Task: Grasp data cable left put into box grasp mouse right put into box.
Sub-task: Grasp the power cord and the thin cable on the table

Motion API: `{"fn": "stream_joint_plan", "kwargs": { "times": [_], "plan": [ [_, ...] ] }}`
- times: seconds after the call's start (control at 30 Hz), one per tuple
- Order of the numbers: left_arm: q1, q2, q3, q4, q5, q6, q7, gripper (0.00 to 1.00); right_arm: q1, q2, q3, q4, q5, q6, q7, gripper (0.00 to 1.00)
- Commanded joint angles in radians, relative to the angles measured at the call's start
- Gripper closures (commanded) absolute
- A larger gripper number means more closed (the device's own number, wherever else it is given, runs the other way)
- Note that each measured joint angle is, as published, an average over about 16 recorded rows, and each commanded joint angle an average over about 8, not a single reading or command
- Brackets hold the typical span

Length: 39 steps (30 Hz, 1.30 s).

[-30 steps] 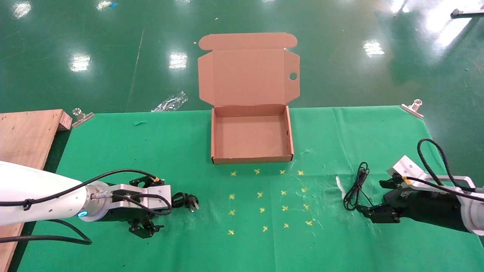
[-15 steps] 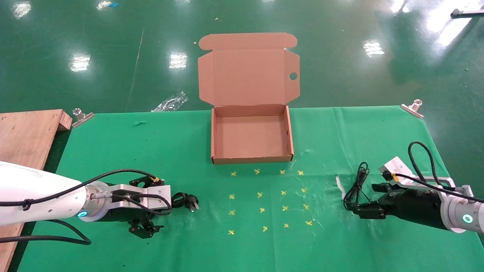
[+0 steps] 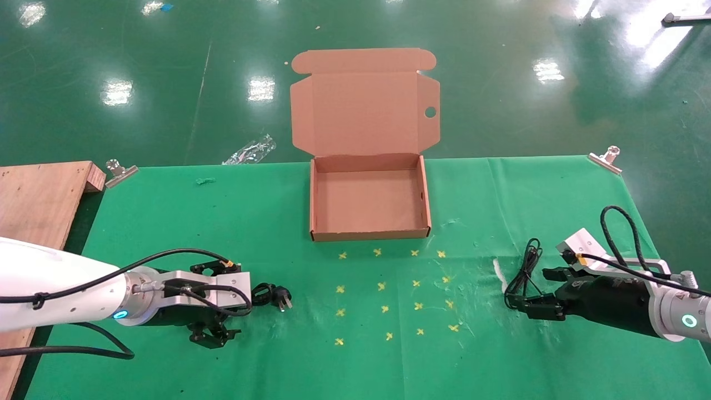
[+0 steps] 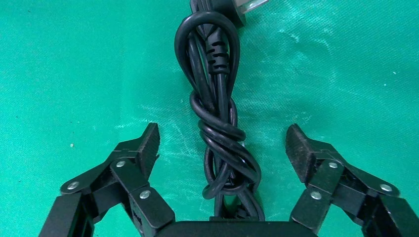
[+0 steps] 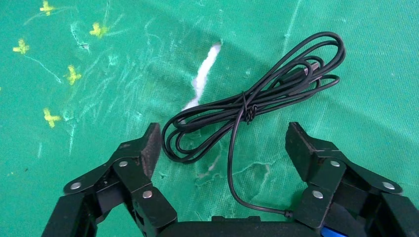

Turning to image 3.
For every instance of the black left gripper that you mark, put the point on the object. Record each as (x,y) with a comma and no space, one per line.
(189,316)

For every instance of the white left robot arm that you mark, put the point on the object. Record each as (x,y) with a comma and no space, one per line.
(50,289)

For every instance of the clear plastic wrapper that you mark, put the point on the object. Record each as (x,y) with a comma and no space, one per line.
(253,150)

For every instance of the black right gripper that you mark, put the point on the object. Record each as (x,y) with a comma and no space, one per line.
(611,303)

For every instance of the brown cardboard mailer box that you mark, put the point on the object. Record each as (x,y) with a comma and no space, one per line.
(366,111)

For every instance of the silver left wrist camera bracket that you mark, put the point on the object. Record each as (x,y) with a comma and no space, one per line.
(230,289)

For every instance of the grey metal floor fixture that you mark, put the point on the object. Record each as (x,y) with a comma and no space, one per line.
(686,19)

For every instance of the silver binder clip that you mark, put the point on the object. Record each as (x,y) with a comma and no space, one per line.
(606,159)
(119,172)

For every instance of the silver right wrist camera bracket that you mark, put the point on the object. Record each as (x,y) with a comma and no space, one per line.
(580,244)

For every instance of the brown wooden board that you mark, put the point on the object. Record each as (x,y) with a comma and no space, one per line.
(39,200)

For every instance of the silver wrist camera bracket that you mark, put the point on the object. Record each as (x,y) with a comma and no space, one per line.
(580,244)
(230,289)

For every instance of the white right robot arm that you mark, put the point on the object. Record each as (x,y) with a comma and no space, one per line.
(686,314)

